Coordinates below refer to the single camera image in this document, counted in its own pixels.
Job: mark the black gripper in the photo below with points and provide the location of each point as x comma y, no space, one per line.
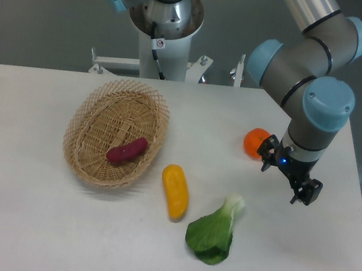
306,190

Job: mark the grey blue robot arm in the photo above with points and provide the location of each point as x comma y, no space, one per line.
298,79

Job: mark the purple sweet potato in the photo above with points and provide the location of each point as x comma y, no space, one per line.
127,152

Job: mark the woven wicker basket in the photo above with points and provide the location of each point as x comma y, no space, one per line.
113,115

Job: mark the orange tangerine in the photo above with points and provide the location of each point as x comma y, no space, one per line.
253,140

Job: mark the green bok choy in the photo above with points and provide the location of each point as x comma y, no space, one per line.
210,237

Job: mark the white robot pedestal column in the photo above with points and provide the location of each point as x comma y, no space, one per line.
165,32

